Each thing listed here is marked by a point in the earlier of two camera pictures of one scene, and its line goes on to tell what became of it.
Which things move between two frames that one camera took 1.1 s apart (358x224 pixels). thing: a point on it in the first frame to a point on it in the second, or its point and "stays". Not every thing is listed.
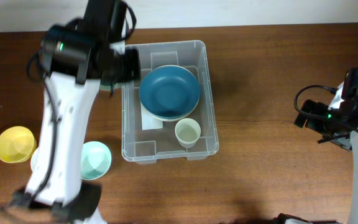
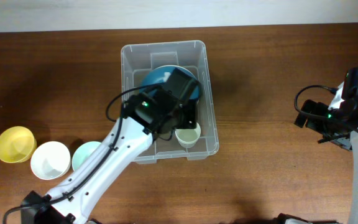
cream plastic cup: x=188 y=130 stays
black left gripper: x=133 y=59 to x=189 y=121
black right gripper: x=317 y=108 stays
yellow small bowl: x=15 y=144 stays
